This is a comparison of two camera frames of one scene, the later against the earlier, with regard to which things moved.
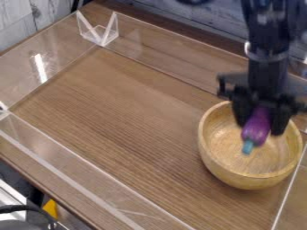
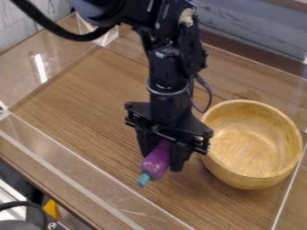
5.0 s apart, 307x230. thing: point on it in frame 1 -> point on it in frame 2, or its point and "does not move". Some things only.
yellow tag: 51,208 does not move
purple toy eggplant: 255,128 -> 156,163
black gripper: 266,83 -> 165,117
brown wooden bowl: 229,166 does not move
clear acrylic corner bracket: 100,34 does not move
